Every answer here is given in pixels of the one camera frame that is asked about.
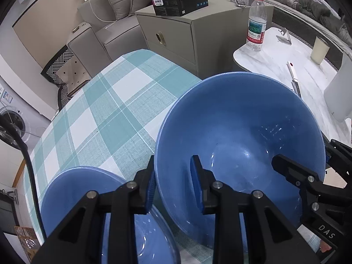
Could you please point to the black cardboard box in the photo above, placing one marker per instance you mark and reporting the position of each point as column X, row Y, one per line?
column 178, row 4

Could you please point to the brown patterned board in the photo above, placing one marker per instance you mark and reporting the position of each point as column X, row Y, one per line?
column 27, row 239

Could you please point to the plastic water bottle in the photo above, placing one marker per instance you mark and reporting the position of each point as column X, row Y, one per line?
column 257, row 27

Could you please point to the grey side cabinet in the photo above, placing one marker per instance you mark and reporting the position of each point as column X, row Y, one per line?
column 192, row 33

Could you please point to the white washing machine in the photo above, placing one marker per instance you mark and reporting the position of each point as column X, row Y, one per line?
column 19, row 121

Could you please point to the white stick tool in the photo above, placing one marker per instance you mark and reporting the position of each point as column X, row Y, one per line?
column 293, row 77

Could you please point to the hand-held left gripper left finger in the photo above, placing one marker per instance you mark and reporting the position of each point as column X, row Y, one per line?
column 118, row 214

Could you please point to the dark glass door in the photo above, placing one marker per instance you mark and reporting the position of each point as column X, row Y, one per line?
column 7, row 214

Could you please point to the dark clothes pile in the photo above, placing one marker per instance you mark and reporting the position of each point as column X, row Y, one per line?
column 302, row 2

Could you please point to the large blue ribbed bowl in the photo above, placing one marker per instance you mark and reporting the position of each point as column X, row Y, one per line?
column 233, row 115

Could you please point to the teal checked tablecloth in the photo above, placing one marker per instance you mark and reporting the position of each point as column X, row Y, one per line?
column 110, row 101

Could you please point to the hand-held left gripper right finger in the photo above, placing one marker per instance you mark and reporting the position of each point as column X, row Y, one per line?
column 196, row 187

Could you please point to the white appliance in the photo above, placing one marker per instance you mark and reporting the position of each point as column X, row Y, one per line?
column 339, row 93

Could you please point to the black white patterned chair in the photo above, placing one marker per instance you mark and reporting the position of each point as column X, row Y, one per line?
column 66, row 71

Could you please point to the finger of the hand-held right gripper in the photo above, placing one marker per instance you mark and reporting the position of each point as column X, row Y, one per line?
column 291, row 172
column 339, row 156

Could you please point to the person's right hand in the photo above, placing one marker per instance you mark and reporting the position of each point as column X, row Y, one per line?
column 326, row 248

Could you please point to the metal phone stand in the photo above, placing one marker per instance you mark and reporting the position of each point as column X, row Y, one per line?
column 284, row 37

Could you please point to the cream cup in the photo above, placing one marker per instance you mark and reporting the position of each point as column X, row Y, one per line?
column 319, row 51

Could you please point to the marble round table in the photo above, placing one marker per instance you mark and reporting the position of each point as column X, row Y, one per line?
column 272, row 57

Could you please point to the grey sofa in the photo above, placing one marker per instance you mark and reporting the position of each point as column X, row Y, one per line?
column 115, row 38

